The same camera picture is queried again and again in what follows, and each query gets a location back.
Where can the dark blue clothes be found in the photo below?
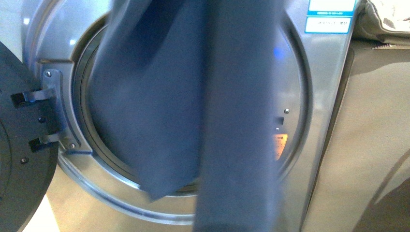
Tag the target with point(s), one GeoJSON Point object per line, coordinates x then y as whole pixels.
{"type": "Point", "coordinates": [184, 90]}

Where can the grey front-load washing machine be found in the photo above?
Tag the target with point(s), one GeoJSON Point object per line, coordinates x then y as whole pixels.
{"type": "Point", "coordinates": [94, 191]}

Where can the round washing machine door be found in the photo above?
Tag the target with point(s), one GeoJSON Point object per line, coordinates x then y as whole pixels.
{"type": "Point", "coordinates": [26, 165]}

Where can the orange warning sticker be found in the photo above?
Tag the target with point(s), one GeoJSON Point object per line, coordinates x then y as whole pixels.
{"type": "Point", "coordinates": [280, 141]}

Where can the white blue label stickers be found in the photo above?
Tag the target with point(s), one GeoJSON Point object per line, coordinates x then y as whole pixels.
{"type": "Point", "coordinates": [330, 16]}

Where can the beige cloth on cabinet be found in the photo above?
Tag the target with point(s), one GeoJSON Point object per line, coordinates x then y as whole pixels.
{"type": "Point", "coordinates": [386, 21]}

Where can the door hinge bracket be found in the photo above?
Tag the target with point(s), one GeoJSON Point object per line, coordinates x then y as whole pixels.
{"type": "Point", "coordinates": [50, 92]}

